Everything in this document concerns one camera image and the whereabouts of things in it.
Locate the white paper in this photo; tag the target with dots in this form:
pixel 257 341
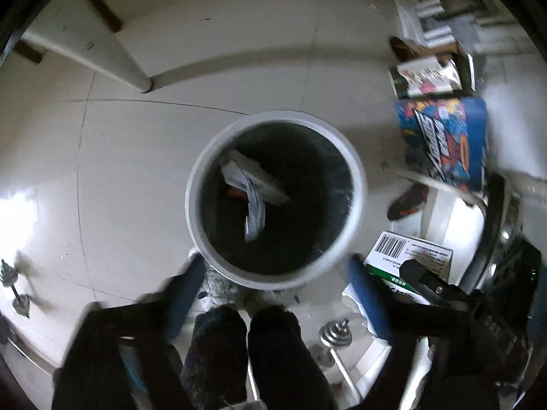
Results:
pixel 255 209

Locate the blue printed cardboard box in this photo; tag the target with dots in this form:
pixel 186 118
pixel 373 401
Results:
pixel 448 141

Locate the brown cardboard box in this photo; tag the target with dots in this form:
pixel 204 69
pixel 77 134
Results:
pixel 410 48

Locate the flat grey cardboard strip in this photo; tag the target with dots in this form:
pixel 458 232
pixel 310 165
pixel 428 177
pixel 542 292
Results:
pixel 269 183

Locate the green and white barcode box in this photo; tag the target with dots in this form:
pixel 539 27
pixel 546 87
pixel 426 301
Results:
pixel 410 256

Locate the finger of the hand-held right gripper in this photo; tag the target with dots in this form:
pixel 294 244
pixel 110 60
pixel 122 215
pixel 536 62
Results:
pixel 431 281

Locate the black and orange shoe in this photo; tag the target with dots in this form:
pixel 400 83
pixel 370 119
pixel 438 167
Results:
pixel 408 203

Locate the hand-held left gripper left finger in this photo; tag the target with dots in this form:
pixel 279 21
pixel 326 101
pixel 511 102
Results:
pixel 183 297

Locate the white thin pole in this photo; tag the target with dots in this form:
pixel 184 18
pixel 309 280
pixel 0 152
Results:
pixel 427 179

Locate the white foam packing block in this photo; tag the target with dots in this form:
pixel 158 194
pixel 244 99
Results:
pixel 421 17

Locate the white table leg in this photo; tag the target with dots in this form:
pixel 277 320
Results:
pixel 85 47

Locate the chrome dumbbell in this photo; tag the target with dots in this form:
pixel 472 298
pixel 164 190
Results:
pixel 13 284
pixel 335 337

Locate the black and chrome curved frame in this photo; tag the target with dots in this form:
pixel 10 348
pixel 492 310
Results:
pixel 491 230

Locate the white round trash bin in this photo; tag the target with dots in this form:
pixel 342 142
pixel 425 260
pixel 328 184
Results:
pixel 277 200

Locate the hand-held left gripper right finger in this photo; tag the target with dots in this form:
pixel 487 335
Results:
pixel 368 303

